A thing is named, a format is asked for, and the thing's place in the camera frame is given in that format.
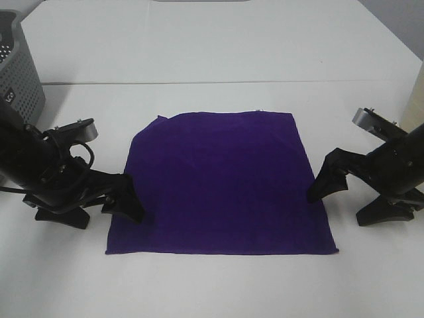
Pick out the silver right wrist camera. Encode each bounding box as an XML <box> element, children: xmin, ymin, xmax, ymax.
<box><xmin>352</xmin><ymin>108</ymin><xmax>407</xmax><ymax>142</ymax></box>

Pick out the purple towel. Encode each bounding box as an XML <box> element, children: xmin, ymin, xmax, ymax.
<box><xmin>106</xmin><ymin>111</ymin><xmax>337</xmax><ymax>255</ymax></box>

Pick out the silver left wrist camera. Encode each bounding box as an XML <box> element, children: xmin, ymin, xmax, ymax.
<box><xmin>54</xmin><ymin>118</ymin><xmax>98</xmax><ymax>142</ymax></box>

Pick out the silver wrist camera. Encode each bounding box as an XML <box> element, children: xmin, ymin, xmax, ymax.
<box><xmin>54</xmin><ymin>118</ymin><xmax>98</xmax><ymax>142</ymax></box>
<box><xmin>352</xmin><ymin>108</ymin><xmax>407</xmax><ymax>142</ymax></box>

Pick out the grey perforated plastic basket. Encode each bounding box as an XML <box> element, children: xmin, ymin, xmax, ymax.
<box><xmin>1</xmin><ymin>9</ymin><xmax>46</xmax><ymax>125</ymax></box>

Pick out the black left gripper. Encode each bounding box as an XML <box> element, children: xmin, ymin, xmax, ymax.
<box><xmin>1</xmin><ymin>105</ymin><xmax>145</xmax><ymax>229</ymax></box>

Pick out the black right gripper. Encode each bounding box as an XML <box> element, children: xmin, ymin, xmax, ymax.
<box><xmin>307</xmin><ymin>125</ymin><xmax>423</xmax><ymax>227</ymax></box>

